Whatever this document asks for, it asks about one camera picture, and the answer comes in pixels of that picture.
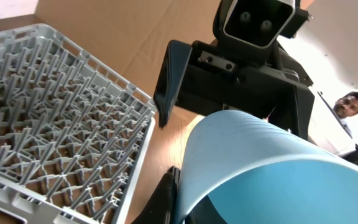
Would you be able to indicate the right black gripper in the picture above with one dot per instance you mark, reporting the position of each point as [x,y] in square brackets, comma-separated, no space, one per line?
[204,79]

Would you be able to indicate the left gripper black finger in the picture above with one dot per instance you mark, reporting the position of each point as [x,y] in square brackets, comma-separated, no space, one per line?
[161,205]

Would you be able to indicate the light blue cup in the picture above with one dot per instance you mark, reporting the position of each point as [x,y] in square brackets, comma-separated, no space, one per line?
[255,172]

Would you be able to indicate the grey dishwasher rack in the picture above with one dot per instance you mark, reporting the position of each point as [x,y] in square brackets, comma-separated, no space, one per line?
[73,132]

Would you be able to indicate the man in background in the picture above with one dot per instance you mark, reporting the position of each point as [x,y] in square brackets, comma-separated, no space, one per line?
[346,107]

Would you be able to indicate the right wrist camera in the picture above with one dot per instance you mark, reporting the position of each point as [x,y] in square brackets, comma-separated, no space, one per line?
[258,23]

